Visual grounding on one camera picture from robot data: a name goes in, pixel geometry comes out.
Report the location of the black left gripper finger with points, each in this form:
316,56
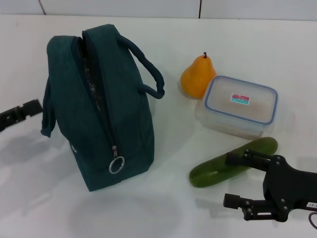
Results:
32,107

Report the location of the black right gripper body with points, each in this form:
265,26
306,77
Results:
297,188

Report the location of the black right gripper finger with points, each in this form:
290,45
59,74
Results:
257,209
247,158

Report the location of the green cucumber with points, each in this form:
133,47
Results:
210,171

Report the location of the clear container with blue-rimmed lid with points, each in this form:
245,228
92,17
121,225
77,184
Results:
237,111

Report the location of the dark teal insulated lunch bag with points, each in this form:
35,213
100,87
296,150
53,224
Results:
123,124

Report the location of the orange yellow pear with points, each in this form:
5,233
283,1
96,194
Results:
195,77

